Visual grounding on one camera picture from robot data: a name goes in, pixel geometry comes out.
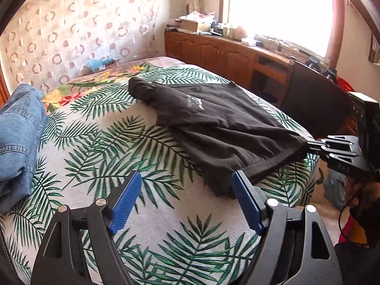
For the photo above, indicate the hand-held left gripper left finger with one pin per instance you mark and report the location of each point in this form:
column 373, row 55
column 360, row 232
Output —
column 126, row 202

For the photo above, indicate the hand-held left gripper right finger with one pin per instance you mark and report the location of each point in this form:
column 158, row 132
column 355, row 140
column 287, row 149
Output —
column 246, row 197

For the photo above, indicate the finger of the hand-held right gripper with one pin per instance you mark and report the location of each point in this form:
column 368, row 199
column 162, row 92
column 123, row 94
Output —
column 335, row 153
column 332, row 140

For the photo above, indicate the black pants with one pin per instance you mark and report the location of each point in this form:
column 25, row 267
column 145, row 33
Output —
column 225, row 124

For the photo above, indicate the person's right hand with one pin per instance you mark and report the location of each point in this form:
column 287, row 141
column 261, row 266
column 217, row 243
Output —
column 360, row 191

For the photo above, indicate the blue cloth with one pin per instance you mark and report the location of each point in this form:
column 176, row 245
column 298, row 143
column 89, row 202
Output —
column 335, row 188

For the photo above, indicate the dark chair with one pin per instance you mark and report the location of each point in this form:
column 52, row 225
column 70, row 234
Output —
column 314, row 101

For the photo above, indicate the red basket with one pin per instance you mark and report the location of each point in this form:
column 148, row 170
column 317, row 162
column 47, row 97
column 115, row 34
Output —
column 346, row 84

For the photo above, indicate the leaf print bed sheet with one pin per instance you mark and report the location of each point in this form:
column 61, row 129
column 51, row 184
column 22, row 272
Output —
column 118, row 142

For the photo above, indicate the floral blanket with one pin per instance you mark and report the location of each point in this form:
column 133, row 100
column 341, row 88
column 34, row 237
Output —
column 89, row 86

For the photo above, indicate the blue jeans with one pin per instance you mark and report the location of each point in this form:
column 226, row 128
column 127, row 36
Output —
column 17, row 145

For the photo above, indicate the bright window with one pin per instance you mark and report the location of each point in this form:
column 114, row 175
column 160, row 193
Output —
column 279, row 12

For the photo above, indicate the blue packet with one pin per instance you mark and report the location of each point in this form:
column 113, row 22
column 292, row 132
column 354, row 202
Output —
column 99, row 64

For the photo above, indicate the wooden cabinet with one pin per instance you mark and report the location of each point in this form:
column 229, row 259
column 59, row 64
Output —
column 213, row 53

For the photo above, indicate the wooden headboard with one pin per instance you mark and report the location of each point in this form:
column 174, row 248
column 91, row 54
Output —
column 3, row 92

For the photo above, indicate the circle pattern curtain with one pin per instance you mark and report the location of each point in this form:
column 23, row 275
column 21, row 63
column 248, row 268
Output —
column 74, row 29

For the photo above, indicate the cardboard box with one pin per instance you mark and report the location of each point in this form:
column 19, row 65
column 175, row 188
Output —
column 190, row 25

